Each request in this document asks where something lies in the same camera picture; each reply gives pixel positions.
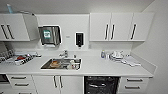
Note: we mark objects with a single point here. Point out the stainless steel dishwasher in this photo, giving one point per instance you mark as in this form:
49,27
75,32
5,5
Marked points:
101,86

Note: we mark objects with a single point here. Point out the black soap dispenser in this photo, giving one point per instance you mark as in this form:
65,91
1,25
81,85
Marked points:
79,38

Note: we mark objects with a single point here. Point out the small chrome sink knob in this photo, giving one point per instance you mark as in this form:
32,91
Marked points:
75,56

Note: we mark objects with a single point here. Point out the white mug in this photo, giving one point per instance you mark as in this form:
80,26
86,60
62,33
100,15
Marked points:
73,62

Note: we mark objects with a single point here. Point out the blue dish soap bottle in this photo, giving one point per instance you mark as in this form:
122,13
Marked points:
102,54

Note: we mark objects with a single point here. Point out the white plate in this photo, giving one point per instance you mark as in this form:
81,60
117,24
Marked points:
77,66

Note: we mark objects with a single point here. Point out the chrome faucet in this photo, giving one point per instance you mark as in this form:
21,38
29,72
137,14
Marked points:
64,53

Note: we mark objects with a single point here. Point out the small white bottle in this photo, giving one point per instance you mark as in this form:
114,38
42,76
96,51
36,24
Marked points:
107,56

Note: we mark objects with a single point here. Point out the bowl with orange food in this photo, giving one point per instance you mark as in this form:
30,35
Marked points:
54,63

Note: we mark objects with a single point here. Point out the steel paper towel dispenser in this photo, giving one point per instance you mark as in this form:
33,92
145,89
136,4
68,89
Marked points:
49,36

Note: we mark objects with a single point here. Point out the white base cabinet doors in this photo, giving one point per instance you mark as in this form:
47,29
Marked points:
70,85

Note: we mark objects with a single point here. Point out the stainless steel sink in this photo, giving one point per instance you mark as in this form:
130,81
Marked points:
46,66

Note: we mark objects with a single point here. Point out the white drawer stack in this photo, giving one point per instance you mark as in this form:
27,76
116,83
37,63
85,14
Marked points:
20,85
132,85

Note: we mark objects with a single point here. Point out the tall pale blue bottle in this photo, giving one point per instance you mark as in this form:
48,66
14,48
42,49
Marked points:
10,9

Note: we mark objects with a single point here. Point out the built-in black microwave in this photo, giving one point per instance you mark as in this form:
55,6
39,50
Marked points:
3,78

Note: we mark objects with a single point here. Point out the small wall label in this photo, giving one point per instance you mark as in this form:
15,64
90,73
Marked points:
68,36

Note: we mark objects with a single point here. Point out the white wall cabinet door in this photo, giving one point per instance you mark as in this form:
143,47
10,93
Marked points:
123,26
145,26
98,26

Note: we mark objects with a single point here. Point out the white wall cabinet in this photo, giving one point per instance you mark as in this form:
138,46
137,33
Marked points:
18,26

